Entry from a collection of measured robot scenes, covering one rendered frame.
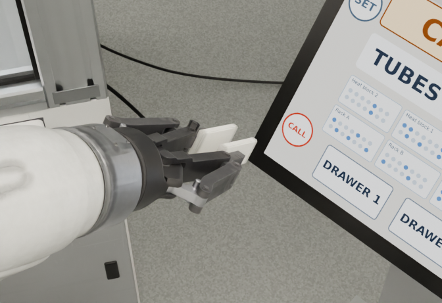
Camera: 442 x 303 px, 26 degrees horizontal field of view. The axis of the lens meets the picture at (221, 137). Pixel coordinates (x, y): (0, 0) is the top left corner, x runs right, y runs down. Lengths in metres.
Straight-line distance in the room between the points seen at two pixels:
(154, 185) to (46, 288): 0.88
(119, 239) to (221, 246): 0.66
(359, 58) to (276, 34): 1.48
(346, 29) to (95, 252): 0.67
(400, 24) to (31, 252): 0.55
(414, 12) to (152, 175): 0.40
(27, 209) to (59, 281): 1.00
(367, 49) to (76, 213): 0.49
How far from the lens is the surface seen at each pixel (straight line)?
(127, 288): 1.74
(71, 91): 1.24
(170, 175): 0.85
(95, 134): 0.77
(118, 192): 0.76
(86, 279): 1.68
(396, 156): 1.10
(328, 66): 1.12
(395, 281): 1.39
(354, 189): 1.12
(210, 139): 0.98
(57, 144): 0.72
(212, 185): 0.86
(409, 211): 1.10
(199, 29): 2.58
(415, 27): 1.08
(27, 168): 0.68
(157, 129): 0.94
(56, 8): 1.12
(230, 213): 2.25
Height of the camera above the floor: 1.94
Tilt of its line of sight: 55 degrees down
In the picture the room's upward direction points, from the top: straight up
